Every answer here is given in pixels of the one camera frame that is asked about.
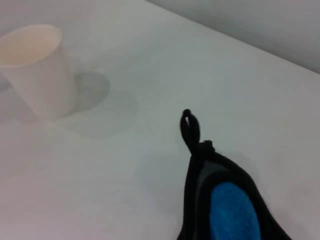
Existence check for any white paper cup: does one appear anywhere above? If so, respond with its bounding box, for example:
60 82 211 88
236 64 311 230
0 24 78 121

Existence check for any blue rag with black trim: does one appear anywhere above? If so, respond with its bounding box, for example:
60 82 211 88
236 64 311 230
174 108 294 240

